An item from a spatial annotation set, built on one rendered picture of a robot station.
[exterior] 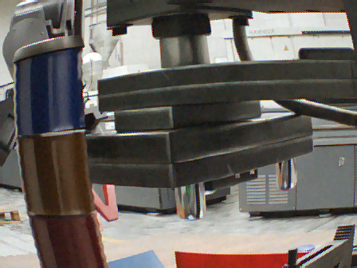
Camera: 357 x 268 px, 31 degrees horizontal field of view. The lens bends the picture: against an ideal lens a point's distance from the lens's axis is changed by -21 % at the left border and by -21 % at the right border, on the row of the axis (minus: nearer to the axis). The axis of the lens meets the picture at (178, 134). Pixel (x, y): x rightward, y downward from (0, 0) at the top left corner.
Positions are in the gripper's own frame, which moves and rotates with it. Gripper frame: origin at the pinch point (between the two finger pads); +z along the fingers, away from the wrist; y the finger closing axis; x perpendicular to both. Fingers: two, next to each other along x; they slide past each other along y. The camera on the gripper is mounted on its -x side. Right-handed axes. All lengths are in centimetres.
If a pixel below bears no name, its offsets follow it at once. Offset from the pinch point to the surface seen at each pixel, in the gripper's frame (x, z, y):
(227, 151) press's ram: -2.9, 3.1, 19.9
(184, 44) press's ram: -1.5, -5.5, 20.5
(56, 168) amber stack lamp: -26.5, 5.3, 31.8
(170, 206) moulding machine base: 481, -112, -484
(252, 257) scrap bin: 23.2, 9.9, -6.9
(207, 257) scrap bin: 23.3, 6.3, -13.7
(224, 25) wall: 686, -295, -459
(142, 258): 1.4, 5.3, 0.6
